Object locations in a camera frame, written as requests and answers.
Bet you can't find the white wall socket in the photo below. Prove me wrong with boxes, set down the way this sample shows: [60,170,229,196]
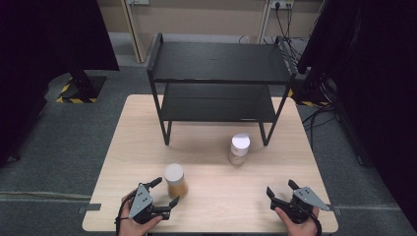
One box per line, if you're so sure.
[269,0,295,10]

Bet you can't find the black two-tier metal rack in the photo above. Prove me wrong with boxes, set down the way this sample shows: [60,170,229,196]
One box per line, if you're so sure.
[146,31,298,147]

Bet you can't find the jar of orange powder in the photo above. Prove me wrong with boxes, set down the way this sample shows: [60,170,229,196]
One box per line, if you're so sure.
[163,162,190,200]

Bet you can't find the black curtain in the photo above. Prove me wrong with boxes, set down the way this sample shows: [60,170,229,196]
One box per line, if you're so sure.
[0,0,120,166]
[296,0,417,230]

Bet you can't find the clear jar with white lid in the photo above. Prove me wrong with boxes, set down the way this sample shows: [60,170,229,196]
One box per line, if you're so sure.
[228,132,252,166]

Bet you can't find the black cables from socket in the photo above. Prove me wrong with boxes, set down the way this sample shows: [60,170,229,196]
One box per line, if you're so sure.
[238,2,308,65]

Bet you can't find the left hand-held gripper cable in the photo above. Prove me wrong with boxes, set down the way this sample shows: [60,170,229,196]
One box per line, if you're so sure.
[114,191,137,236]

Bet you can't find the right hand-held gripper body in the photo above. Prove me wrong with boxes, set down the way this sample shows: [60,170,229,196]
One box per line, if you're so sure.
[269,186,330,225]

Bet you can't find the person's left hand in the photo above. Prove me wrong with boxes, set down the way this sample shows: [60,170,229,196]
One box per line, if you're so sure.
[117,190,164,236]

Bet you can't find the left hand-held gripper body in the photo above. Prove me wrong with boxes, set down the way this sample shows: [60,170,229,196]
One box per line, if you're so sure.
[128,183,172,225]

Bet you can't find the black cables on floor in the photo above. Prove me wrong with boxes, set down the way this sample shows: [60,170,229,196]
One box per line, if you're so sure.
[301,103,339,150]

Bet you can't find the person's right hand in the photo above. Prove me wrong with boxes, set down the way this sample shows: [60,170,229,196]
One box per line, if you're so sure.
[274,206,321,236]

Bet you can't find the hand-held gripper cable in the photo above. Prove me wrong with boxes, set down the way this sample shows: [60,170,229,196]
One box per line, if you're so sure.
[303,205,324,236]
[114,191,137,236]

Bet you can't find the right hand-held gripper cable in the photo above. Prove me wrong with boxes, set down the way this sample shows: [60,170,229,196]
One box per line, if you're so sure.
[303,205,324,236]

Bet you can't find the grey tape strip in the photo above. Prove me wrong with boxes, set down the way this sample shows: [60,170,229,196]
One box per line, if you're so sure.
[78,203,102,214]
[326,204,344,216]

